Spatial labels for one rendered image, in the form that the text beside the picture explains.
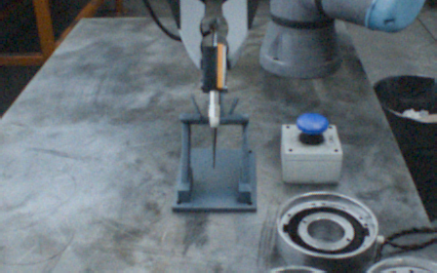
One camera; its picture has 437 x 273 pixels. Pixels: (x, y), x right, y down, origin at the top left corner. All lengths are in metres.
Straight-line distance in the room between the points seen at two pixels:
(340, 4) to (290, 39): 0.12
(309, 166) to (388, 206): 0.11
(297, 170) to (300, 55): 0.32
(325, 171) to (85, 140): 0.34
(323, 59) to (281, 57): 0.07
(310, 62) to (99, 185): 0.44
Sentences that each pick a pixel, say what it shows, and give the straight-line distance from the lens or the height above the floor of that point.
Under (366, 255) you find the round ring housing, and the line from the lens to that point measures 0.56.
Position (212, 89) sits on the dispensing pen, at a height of 0.94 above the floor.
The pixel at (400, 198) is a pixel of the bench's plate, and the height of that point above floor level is 0.80.
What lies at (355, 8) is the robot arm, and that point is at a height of 0.95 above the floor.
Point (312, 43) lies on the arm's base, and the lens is 0.95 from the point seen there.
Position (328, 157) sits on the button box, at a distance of 0.67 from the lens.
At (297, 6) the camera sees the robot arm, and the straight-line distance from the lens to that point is 0.93.
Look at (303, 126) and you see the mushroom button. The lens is 0.67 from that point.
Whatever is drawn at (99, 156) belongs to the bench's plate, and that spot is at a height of 0.80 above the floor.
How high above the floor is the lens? 1.21
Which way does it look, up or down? 31 degrees down
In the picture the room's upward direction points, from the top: 1 degrees counter-clockwise
